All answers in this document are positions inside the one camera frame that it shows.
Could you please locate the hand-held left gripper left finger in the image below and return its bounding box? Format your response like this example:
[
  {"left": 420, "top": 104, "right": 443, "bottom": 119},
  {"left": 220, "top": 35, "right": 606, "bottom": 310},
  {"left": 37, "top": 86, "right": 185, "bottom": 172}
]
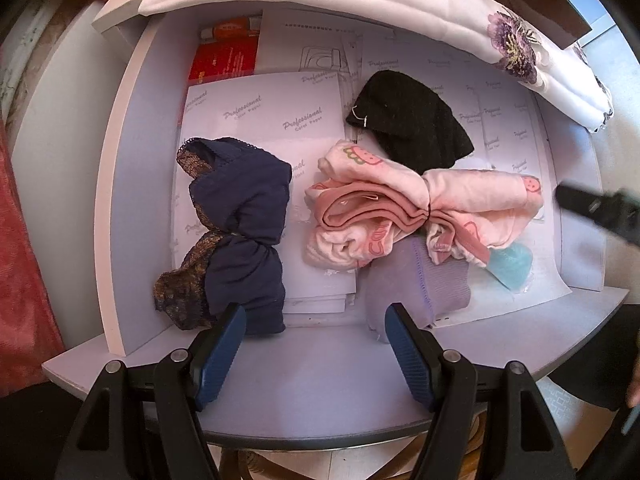
[{"left": 55, "top": 302, "right": 247, "bottom": 480}]

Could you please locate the red cloth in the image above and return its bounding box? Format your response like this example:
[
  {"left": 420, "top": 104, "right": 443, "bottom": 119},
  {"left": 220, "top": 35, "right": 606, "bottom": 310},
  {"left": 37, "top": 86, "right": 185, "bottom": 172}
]
[{"left": 0, "top": 125, "right": 66, "bottom": 396}]

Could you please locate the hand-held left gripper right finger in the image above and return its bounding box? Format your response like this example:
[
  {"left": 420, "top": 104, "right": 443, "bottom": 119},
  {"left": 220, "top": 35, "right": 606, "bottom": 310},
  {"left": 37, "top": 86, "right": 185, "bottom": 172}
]
[{"left": 384, "top": 302, "right": 576, "bottom": 480}]

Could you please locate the orange packet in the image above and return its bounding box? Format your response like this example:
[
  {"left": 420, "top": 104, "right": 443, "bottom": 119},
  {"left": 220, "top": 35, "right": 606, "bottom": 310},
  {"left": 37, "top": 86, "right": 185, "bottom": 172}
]
[{"left": 201, "top": 16, "right": 263, "bottom": 42}]

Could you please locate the light grey drawer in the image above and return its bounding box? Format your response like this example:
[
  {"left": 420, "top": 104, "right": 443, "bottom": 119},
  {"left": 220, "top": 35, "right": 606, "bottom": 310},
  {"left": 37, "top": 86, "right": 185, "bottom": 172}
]
[{"left": 42, "top": 2, "right": 631, "bottom": 448}]

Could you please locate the pink printed garment bundle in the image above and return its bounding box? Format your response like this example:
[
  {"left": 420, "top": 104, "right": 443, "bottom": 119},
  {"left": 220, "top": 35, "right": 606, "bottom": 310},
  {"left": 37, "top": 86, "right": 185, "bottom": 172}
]
[{"left": 302, "top": 140, "right": 545, "bottom": 268}]

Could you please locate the person's black clothing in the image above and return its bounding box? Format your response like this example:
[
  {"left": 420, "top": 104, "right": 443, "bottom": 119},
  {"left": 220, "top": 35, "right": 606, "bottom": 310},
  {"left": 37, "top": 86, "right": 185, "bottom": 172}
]
[{"left": 545, "top": 300, "right": 640, "bottom": 411}]

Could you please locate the stack of white printed paper sheets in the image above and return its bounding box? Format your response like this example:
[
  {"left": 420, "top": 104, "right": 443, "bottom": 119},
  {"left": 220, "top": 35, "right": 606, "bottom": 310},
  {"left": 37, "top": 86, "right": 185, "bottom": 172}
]
[{"left": 170, "top": 9, "right": 573, "bottom": 328}]

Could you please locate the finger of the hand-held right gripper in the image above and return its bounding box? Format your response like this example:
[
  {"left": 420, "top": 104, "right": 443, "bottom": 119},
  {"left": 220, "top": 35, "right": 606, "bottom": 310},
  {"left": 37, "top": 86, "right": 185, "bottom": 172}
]
[{"left": 556, "top": 184, "right": 640, "bottom": 247}]

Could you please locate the navy lace underwear bundle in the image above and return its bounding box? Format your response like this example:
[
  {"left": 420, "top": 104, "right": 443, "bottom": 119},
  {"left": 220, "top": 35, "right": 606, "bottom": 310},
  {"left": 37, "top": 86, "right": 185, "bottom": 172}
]
[{"left": 154, "top": 136, "right": 293, "bottom": 336}]

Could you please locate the black knit sock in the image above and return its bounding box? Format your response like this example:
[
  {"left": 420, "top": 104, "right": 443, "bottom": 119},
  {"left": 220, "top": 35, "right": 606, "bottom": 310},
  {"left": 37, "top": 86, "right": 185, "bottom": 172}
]
[{"left": 346, "top": 70, "right": 475, "bottom": 175}]

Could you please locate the light purple knit sock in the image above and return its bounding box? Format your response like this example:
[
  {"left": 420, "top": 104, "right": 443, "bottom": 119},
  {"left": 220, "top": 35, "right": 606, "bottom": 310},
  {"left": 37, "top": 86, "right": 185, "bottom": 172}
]
[{"left": 364, "top": 235, "right": 472, "bottom": 345}]

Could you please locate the red packet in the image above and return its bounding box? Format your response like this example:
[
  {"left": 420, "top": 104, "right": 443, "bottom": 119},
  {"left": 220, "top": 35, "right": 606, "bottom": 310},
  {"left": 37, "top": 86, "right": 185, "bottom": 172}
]
[{"left": 187, "top": 40, "right": 261, "bottom": 86}]

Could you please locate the light blue sock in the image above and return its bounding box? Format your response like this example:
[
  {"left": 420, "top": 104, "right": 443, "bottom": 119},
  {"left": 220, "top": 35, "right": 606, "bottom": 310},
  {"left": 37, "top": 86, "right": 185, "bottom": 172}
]
[{"left": 486, "top": 242, "right": 533, "bottom": 291}]

